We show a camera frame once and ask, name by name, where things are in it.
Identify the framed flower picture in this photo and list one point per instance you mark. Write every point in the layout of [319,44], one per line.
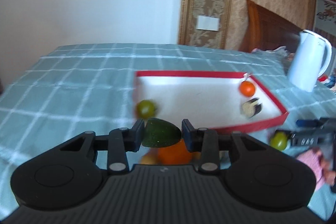
[325,16]

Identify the brown longan fruit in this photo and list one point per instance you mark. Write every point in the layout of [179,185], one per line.
[149,159]
[196,155]

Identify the green avocado-like fruit end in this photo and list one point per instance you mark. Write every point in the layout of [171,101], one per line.
[160,133]

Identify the green plaid bedsheet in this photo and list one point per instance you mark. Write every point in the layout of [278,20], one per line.
[89,87]

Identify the green tomato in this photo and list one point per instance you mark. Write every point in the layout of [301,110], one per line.
[146,109]
[279,140]

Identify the large orange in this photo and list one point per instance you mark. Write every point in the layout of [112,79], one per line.
[176,154]

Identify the small orange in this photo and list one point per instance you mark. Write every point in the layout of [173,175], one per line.
[247,88]

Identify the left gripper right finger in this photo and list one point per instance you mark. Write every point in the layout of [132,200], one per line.
[204,141]

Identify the wooden headboard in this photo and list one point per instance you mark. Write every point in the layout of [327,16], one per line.
[268,31]

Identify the red shallow cardboard tray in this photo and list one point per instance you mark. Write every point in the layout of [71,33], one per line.
[208,99]

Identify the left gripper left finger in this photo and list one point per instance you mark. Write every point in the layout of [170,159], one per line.
[121,141]

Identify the white wall switch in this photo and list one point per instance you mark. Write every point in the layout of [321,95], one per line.
[207,23]

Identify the short dark eggplant chunk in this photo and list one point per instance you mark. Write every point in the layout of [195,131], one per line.
[252,107]

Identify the white electric kettle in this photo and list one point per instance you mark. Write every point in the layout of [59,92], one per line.
[310,61]

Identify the pink towel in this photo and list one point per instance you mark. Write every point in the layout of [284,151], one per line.
[316,161]

